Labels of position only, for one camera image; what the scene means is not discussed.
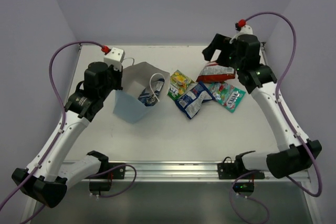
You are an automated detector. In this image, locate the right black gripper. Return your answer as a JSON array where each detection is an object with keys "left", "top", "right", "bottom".
[{"left": 203, "top": 33, "right": 244, "bottom": 72}]

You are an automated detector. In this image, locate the red snack mix bag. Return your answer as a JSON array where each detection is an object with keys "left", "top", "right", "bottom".
[{"left": 196, "top": 61, "right": 236, "bottom": 83}]

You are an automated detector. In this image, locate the green mint candy bag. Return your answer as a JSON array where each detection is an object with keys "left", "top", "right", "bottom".
[{"left": 209, "top": 82, "right": 246, "bottom": 113}]

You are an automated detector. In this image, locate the yellow green Fox's candy bag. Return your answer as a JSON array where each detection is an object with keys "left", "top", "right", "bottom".
[{"left": 168, "top": 70, "right": 195, "bottom": 101}]

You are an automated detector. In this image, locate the blue white snack bag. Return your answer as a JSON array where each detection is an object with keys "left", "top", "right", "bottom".
[{"left": 174, "top": 81, "right": 215, "bottom": 120}]

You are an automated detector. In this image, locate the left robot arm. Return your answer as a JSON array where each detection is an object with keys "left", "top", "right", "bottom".
[{"left": 12, "top": 62, "right": 123, "bottom": 208}]

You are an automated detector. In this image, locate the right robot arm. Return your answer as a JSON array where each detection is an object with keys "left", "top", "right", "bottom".
[{"left": 202, "top": 34, "right": 322, "bottom": 178}]

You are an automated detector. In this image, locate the dark blue snack bar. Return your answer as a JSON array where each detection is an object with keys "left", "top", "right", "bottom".
[{"left": 138, "top": 78, "right": 165, "bottom": 107}]

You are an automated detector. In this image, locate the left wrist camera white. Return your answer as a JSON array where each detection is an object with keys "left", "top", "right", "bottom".
[{"left": 103, "top": 47, "right": 125, "bottom": 72}]

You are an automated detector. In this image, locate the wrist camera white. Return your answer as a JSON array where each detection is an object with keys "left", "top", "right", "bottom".
[
  {"left": 229, "top": 19, "right": 254, "bottom": 44},
  {"left": 103, "top": 47, "right": 125, "bottom": 72}
]

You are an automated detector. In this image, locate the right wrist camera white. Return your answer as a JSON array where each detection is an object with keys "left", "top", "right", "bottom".
[{"left": 229, "top": 19, "right": 254, "bottom": 44}]

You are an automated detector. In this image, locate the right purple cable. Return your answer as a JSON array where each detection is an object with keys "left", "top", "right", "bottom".
[{"left": 229, "top": 11, "right": 323, "bottom": 224}]

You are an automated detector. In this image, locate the purple cable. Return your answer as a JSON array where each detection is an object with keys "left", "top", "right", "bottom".
[
  {"left": 229, "top": 11, "right": 323, "bottom": 224},
  {"left": 0, "top": 40, "right": 137, "bottom": 224}
]

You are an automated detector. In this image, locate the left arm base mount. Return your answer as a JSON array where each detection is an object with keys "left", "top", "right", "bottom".
[{"left": 86, "top": 150, "right": 125, "bottom": 196}]

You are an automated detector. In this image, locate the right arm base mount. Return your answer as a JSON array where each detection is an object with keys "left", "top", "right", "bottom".
[{"left": 217, "top": 151, "right": 265, "bottom": 197}]

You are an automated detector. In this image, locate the aluminium front rail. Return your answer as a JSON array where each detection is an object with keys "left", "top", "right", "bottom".
[{"left": 62, "top": 161, "right": 308, "bottom": 182}]

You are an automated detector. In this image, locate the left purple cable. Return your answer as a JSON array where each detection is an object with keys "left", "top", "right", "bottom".
[{"left": 0, "top": 40, "right": 137, "bottom": 224}]

